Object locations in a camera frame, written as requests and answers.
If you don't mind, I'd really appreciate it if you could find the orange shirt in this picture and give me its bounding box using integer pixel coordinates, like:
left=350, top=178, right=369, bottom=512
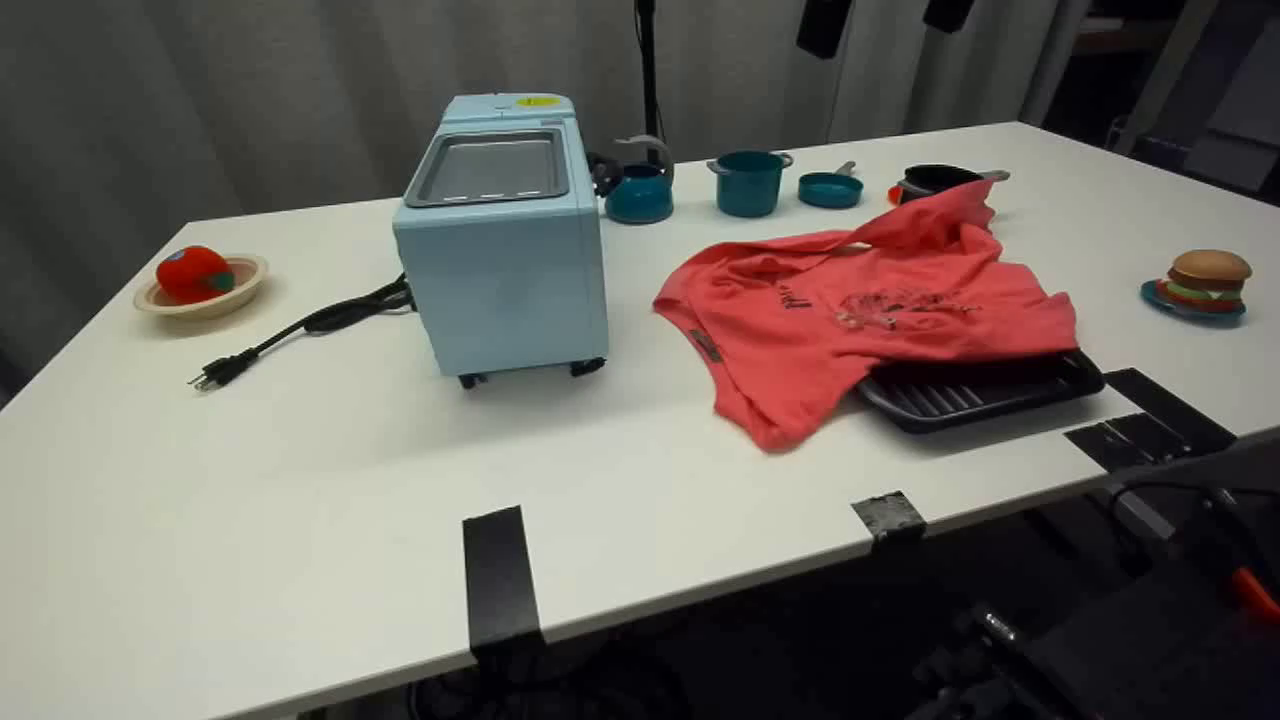
left=650, top=179, right=1074, bottom=452

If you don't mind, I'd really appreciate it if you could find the teal toy kettle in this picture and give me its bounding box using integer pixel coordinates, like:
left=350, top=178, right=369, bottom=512
left=586, top=136, right=674, bottom=226

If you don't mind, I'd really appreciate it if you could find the light blue toaster oven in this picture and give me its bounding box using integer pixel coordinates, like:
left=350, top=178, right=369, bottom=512
left=393, top=93, right=606, bottom=387

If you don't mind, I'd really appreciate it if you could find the teal toy pot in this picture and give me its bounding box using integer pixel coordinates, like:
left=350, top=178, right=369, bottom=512
left=706, top=153, right=790, bottom=222

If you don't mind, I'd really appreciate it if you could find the teal pot lid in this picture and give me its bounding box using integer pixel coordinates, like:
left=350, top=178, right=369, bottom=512
left=800, top=165, right=862, bottom=210

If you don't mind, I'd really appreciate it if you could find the black baking tray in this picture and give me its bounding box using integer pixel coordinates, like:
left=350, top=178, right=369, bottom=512
left=858, top=352, right=1102, bottom=434

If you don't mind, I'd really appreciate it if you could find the black tape strip left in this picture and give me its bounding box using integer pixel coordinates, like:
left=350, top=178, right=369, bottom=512
left=465, top=508, right=541, bottom=662

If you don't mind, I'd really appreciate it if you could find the black tape square middle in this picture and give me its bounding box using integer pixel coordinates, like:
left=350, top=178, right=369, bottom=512
left=852, top=494, right=923, bottom=545

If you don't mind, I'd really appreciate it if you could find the black stand pole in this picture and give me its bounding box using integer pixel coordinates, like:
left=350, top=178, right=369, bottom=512
left=633, top=0, right=659, bottom=136

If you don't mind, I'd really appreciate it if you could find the beige plate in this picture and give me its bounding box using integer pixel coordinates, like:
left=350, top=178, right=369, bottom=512
left=132, top=248, right=268, bottom=326

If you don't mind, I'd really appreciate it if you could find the red toy tomato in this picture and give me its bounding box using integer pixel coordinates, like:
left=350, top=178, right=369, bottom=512
left=157, top=245, right=235, bottom=305

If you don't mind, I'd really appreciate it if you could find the teal small plate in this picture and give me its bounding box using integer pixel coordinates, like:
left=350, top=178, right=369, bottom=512
left=1140, top=280, right=1245, bottom=327

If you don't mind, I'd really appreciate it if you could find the black tape patch right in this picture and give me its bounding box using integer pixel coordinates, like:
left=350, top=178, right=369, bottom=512
left=1068, top=370, right=1234, bottom=471

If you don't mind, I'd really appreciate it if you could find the toy hamburger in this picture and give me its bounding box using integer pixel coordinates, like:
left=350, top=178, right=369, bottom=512
left=1165, top=248, right=1250, bottom=311

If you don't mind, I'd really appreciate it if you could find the black power cord with plug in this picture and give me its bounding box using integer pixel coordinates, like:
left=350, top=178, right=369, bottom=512
left=187, top=272, right=414, bottom=396

